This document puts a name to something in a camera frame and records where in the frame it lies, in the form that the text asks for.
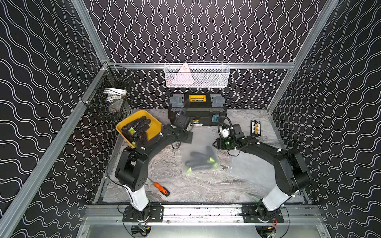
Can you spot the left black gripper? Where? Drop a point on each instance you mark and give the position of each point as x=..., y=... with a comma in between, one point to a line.
x=184, y=135

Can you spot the black yellow toolbox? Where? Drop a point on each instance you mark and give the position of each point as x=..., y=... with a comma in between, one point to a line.
x=203, y=109

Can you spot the pink triangular card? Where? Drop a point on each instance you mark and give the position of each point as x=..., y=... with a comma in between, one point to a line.
x=184, y=76

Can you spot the clear zip-top bag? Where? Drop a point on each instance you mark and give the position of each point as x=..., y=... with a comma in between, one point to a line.
x=202, y=137

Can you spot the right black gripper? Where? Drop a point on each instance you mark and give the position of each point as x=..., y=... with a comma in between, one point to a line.
x=219, y=144

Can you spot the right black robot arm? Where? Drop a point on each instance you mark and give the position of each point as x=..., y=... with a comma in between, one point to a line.
x=290, y=169

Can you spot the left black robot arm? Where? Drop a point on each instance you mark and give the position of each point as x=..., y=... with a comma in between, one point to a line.
x=132, y=168

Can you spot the black phone with orange screen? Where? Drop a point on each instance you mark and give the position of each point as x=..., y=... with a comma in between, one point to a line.
x=255, y=128

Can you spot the black wire corner basket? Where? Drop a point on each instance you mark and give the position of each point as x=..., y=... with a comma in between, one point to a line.
x=114, y=76

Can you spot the yellow plastic tray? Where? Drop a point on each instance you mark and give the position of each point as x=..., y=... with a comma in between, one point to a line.
x=139, y=128

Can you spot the white tape roll in basket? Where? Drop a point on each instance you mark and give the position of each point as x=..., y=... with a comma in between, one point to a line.
x=113, y=94

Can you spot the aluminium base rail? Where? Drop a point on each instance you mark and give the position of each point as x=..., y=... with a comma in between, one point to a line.
x=202, y=215

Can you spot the white wire wall basket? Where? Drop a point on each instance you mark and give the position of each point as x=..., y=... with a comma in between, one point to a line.
x=205, y=74

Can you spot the orange handled screwdriver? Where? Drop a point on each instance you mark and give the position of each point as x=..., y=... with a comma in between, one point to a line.
x=161, y=188

